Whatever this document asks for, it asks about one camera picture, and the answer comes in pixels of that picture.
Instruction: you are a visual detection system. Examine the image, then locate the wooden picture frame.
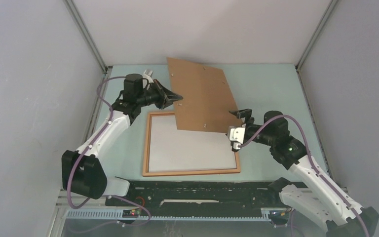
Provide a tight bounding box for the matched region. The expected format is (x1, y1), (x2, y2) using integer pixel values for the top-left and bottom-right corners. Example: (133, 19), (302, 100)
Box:
(142, 111), (241, 177)

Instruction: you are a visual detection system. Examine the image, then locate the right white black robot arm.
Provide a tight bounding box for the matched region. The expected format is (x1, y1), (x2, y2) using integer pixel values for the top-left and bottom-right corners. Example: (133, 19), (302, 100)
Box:
(227, 109), (379, 237)

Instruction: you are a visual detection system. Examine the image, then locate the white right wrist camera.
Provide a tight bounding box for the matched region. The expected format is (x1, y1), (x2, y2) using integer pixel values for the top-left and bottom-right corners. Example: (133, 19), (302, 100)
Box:
(227, 126), (246, 153)

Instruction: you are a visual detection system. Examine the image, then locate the sunset photo print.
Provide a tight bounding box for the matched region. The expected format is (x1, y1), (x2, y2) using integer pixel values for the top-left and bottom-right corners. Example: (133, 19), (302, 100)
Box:
(148, 116), (237, 173)

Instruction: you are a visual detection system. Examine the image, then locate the right aluminium corner post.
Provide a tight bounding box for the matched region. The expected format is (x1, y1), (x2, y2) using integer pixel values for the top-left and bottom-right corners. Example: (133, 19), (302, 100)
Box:
(296, 0), (340, 72)

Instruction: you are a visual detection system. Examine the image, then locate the left aluminium corner post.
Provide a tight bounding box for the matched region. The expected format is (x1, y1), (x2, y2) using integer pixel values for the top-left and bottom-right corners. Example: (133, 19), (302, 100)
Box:
(62, 0), (108, 74)

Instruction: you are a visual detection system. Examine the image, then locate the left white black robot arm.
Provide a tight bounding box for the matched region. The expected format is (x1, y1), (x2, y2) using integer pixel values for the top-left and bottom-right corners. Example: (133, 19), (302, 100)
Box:
(61, 74), (183, 206)

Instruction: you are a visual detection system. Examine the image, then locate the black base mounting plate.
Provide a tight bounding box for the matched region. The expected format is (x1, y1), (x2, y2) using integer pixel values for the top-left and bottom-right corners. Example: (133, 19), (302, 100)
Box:
(105, 178), (301, 217)

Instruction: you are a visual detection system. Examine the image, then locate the brown cardboard backing board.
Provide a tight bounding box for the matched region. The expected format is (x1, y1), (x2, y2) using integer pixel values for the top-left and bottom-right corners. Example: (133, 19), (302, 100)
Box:
(167, 57), (242, 133)

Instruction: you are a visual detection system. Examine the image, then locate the aluminium corner post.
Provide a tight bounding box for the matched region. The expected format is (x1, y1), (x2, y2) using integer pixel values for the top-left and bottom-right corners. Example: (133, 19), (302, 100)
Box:
(62, 0), (108, 74)
(296, 0), (340, 72)

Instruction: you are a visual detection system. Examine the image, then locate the aluminium rail with cable duct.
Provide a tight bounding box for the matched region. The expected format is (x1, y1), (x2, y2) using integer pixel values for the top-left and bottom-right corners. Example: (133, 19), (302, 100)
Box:
(47, 186), (362, 237)

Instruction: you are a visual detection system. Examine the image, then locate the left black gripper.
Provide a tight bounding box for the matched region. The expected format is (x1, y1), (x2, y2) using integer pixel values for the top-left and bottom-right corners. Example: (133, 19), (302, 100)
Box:
(136, 79), (182, 110)

